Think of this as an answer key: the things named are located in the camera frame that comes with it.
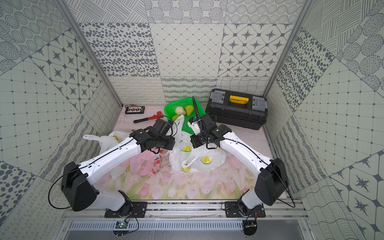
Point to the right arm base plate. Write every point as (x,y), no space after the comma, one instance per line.
(235,210)

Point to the black screw bit case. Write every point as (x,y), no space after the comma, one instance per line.
(134,110)

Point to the black toolbox yellow handle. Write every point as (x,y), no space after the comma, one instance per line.
(237,109)

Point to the lemon print plastic bag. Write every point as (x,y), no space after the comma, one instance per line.
(108,142)

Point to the green plastic basket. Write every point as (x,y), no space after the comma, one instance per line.
(184,106)

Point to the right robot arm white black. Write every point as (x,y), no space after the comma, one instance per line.
(272,179)

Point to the red pipe wrench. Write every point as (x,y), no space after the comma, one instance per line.
(154,117)

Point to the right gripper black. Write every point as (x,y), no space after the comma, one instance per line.
(193,141)

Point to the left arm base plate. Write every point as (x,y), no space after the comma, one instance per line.
(133,209)

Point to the green pear top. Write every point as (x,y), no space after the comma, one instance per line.
(189,109)

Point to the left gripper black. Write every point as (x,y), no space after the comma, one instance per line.
(167,142)

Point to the pink plastic bag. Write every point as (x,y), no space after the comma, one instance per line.
(145,164)

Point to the aluminium front rail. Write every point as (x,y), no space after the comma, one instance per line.
(215,210)

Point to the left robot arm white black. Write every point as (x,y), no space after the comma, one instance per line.
(78,179)

